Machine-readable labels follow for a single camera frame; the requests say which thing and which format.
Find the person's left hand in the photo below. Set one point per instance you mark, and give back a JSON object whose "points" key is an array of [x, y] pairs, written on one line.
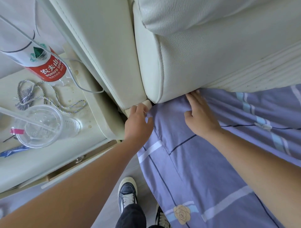
{"points": [[136, 128]]}

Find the person's right hand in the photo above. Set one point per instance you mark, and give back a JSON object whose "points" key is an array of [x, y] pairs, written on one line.
{"points": [[203, 119]]}

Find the person's right thumb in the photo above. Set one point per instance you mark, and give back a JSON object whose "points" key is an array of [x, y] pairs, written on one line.
{"points": [[188, 115]]}

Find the person's left thumb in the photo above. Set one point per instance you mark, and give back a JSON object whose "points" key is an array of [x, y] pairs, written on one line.
{"points": [[150, 123]]}

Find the purple checked bed sheet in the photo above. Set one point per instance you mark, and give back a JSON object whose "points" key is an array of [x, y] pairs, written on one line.
{"points": [[199, 169]]}

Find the person's left forearm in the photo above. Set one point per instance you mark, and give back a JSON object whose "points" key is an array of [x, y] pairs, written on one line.
{"points": [[70, 190]]}

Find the person's right forearm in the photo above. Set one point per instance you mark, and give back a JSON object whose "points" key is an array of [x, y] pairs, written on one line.
{"points": [[261, 169]]}

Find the cream leather headboard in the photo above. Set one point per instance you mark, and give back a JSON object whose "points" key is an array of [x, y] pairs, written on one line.
{"points": [[199, 47]]}

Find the person's black left shoe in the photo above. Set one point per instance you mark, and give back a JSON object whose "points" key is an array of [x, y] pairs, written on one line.
{"points": [[127, 192]]}

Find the person's black shoe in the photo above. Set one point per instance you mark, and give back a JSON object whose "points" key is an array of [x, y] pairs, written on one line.
{"points": [[162, 218], [127, 192]]}

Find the cream leather headboard side panel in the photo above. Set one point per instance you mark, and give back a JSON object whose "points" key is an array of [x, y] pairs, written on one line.
{"points": [[103, 47]]}

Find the white nightstand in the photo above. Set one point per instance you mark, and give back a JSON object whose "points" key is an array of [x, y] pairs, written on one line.
{"points": [[58, 150]]}

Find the person's black trouser leg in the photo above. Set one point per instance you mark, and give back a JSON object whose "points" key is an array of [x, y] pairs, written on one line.
{"points": [[131, 217]]}

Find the person's black right shoe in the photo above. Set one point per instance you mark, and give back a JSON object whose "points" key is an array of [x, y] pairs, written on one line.
{"points": [[162, 218]]}

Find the clear plastic cup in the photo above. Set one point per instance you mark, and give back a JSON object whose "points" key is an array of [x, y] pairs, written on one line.
{"points": [[41, 126]]}

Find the clear drinking straw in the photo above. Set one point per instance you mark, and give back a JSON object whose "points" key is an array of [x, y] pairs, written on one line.
{"points": [[21, 116]]}

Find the red label water bottle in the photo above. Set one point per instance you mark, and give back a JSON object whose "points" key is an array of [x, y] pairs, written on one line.
{"points": [[35, 47]]}

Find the blue plastic wrapper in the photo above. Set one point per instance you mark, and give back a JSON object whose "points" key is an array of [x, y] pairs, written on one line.
{"points": [[14, 150]]}

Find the cream bed frame corner piece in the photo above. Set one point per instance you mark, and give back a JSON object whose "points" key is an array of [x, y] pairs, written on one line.
{"points": [[147, 103]]}

